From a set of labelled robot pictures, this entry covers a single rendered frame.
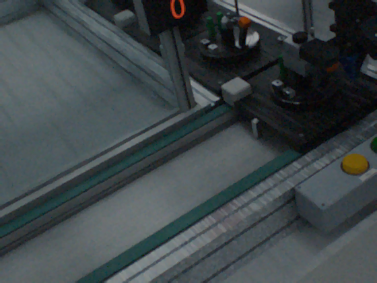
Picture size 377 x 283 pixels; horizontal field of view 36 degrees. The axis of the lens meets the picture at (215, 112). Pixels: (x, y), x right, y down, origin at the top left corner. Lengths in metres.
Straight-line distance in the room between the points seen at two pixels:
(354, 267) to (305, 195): 0.14
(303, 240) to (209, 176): 0.21
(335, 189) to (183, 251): 0.26
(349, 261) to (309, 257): 0.06
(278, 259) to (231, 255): 0.09
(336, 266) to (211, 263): 0.20
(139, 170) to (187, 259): 0.28
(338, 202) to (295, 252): 0.12
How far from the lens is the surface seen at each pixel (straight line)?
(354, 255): 0.99
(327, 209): 0.93
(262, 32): 1.38
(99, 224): 1.05
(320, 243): 1.01
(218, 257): 0.94
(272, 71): 1.23
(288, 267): 0.98
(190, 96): 1.16
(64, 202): 1.08
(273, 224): 0.98
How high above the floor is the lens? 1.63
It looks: 35 degrees down
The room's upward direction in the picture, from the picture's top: 12 degrees counter-clockwise
